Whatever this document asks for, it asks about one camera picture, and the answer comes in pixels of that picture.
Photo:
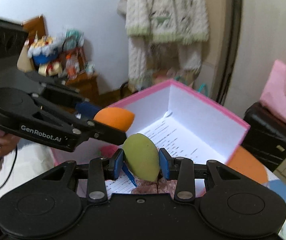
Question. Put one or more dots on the cream knit cardigan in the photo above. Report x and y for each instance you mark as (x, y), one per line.
(165, 38)

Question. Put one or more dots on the beige canvas tote bag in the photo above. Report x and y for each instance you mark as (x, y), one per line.
(122, 8)

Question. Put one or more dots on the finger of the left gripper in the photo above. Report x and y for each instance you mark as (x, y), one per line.
(91, 129)
(87, 109)

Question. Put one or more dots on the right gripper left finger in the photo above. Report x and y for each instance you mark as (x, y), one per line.
(100, 170)

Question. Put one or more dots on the printed paper sheet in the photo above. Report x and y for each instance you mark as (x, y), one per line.
(179, 142)

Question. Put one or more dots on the pink cardboard box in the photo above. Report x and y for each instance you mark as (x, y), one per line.
(221, 129)

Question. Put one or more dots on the grey wooden wardrobe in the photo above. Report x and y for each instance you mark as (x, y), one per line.
(262, 41)

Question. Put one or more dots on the black clothes rack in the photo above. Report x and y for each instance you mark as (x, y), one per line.
(234, 36)

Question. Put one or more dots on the blue wet wipes pack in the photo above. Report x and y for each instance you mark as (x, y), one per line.
(128, 174)

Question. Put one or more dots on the green plush mango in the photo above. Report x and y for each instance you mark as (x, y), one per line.
(142, 157)

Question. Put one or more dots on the pink strawberry plush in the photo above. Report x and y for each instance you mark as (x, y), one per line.
(108, 151)

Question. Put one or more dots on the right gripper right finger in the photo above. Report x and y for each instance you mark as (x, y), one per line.
(182, 170)

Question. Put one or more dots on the black suitcase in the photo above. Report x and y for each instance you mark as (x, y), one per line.
(266, 138)

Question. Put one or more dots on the wooden side cabinet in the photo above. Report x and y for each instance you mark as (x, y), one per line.
(60, 59)

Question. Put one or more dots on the orange plush fruit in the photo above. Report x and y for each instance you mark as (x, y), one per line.
(115, 117)

